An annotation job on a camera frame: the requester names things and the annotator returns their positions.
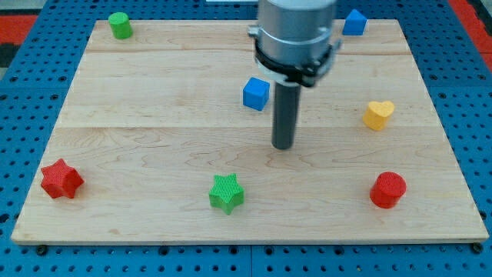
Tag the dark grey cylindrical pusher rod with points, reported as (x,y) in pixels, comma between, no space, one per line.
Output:
(285,114)

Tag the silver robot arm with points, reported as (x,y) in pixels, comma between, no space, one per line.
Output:
(292,47)

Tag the blue cube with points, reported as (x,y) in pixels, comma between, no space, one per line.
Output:
(256,93)

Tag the yellow heart block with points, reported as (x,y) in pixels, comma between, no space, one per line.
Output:
(378,114)

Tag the blue pentagon block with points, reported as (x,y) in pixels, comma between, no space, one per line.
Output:
(355,23)

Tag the green star block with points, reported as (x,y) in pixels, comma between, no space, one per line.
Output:
(226,193)

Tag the wooden board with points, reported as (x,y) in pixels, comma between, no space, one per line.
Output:
(150,120)

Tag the red cylinder block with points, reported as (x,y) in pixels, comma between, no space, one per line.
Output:
(388,189)

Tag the green cylinder block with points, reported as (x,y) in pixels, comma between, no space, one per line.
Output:
(120,25)

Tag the red star block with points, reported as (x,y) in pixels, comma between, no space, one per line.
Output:
(61,180)

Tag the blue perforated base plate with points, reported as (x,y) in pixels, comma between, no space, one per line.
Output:
(38,78)

